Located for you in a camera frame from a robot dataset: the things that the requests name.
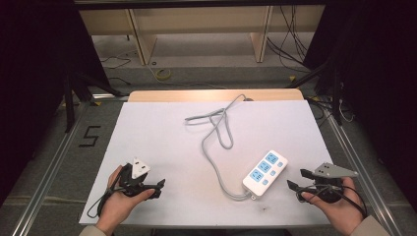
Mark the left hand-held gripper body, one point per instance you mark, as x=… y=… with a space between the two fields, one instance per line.
x=134 y=182

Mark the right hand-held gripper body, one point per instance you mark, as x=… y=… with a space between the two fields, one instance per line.
x=327 y=183

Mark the person's left hand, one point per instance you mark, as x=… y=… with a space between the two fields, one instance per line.
x=116 y=205

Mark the person's right hand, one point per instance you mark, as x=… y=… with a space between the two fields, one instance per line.
x=344 y=209

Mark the white power strip blue sockets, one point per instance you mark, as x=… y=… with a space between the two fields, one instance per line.
x=264 y=173

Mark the white board sheet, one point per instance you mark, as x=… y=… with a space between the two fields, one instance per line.
x=164 y=137

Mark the black tripod stand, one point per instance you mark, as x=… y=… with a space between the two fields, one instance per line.
x=70 y=98
x=334 y=88

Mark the wooden table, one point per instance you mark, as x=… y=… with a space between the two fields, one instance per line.
x=183 y=95

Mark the black curtain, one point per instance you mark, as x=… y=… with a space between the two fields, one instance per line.
x=377 y=65
x=32 y=65

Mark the wooden shelf unit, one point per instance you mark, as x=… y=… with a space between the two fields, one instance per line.
x=196 y=23

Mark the aluminium floor rail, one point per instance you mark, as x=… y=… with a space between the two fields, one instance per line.
x=364 y=170
x=49 y=170

